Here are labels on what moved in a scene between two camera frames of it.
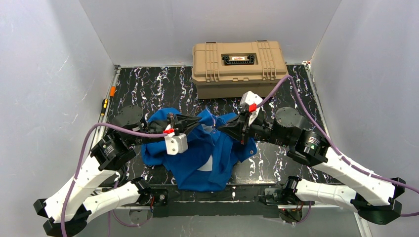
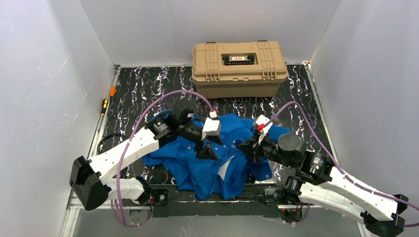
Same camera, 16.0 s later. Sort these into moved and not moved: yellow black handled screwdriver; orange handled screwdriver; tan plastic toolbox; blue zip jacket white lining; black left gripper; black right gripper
Moved: black right gripper; blue zip jacket white lining; black left gripper
Not moved: yellow black handled screwdriver; tan plastic toolbox; orange handled screwdriver
